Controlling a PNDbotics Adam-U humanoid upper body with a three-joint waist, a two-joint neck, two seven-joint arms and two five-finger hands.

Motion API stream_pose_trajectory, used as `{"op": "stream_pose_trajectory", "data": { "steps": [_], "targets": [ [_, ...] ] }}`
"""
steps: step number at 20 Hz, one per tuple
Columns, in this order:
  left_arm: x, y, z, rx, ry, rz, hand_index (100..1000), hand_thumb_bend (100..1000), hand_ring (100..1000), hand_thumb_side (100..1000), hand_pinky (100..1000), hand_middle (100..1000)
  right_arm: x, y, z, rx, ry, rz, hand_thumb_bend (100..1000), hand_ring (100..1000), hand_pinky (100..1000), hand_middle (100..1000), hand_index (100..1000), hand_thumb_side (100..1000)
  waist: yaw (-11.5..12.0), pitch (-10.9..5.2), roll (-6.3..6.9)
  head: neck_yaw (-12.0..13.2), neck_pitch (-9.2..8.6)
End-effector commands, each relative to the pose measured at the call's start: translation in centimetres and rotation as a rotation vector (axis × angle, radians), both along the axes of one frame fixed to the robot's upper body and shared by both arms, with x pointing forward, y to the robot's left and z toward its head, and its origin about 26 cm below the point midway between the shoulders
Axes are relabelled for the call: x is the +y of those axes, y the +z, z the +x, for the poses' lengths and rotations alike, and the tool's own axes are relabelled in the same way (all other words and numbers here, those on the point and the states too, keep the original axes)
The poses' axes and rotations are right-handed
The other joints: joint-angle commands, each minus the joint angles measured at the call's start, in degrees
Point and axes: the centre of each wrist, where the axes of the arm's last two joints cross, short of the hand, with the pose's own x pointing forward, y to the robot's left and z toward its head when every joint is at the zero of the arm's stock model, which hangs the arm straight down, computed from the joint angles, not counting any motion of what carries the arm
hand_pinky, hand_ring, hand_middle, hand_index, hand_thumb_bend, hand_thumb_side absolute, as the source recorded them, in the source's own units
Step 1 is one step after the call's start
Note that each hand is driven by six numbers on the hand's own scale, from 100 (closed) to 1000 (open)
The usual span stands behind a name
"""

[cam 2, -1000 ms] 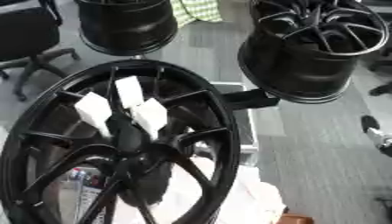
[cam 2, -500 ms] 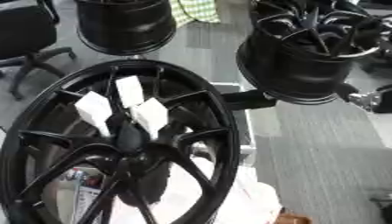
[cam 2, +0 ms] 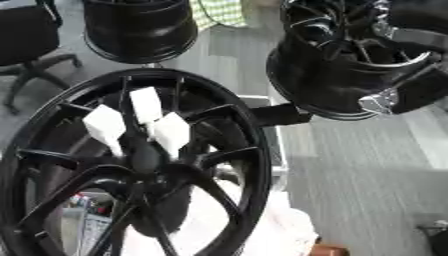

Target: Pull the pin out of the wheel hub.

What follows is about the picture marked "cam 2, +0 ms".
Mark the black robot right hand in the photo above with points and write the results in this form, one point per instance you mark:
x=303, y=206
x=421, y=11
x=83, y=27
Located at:
x=426, y=88

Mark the black spoked wheel rim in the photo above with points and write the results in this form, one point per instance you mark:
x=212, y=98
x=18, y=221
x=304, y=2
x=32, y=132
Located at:
x=326, y=83

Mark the white pin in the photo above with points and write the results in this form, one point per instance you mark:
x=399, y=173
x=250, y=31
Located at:
x=105, y=125
x=146, y=105
x=172, y=131

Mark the black spoked wheel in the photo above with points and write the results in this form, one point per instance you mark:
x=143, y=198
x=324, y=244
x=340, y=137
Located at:
x=146, y=75

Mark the black mounting bar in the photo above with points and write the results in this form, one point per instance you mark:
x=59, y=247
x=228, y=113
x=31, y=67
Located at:
x=280, y=115

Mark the dark bag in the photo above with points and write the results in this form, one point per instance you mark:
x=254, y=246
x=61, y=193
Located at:
x=437, y=238

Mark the brown wooden block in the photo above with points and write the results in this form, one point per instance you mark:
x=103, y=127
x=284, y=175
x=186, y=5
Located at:
x=329, y=250

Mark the green white checked cloth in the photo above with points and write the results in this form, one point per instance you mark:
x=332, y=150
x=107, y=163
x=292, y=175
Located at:
x=224, y=11

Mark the black office chair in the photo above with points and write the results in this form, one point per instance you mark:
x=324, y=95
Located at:
x=26, y=33

